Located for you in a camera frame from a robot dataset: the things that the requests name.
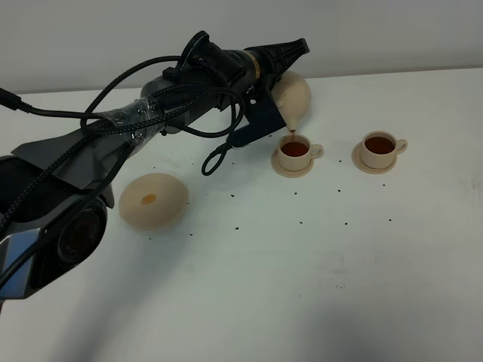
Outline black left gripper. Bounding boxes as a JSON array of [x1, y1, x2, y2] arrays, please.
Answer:
[[226, 38, 309, 108]]

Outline beige teapot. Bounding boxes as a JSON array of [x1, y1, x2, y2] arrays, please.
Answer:
[[272, 71, 312, 133]]

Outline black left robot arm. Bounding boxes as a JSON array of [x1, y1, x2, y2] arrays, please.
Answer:
[[1, 32, 309, 301]]

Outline beige teapot saucer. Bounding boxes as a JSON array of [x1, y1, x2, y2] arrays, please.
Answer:
[[118, 173, 189, 230]]

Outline beige left teacup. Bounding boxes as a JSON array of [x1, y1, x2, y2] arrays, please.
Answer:
[[277, 133, 324, 160]]

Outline beige teacup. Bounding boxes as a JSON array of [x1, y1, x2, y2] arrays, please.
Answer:
[[277, 133, 324, 160], [362, 131, 408, 156]]

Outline beige left cup saucer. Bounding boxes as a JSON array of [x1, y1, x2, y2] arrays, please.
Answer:
[[271, 149, 314, 178]]

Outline beige cup saucer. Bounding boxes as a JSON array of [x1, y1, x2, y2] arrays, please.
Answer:
[[271, 149, 314, 178], [352, 143, 397, 174]]

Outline beige right cup saucer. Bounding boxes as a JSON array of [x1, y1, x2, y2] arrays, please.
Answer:
[[352, 143, 397, 174]]

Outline beige right teacup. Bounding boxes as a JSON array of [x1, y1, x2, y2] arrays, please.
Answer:
[[362, 131, 408, 156]]

